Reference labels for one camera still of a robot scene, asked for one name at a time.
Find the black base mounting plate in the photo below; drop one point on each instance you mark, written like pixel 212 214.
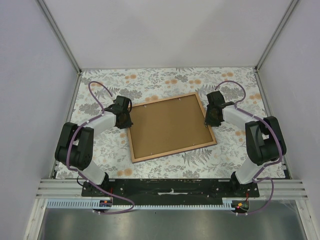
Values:
pixel 181 191

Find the brown cardboard backing board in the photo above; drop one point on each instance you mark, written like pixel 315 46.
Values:
pixel 170 127

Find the white slotted cable duct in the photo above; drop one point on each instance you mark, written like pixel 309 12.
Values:
pixel 107 204

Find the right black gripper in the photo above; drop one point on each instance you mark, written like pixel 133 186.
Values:
pixel 208 121

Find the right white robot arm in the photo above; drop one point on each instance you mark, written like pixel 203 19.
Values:
pixel 263 138

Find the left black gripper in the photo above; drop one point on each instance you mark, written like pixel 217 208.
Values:
pixel 129 123

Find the floral patterned table mat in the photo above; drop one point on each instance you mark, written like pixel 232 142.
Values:
pixel 111 148

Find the wooden picture frame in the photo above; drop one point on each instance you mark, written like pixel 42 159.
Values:
pixel 210 130

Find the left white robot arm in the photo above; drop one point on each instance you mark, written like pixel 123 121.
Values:
pixel 75 146

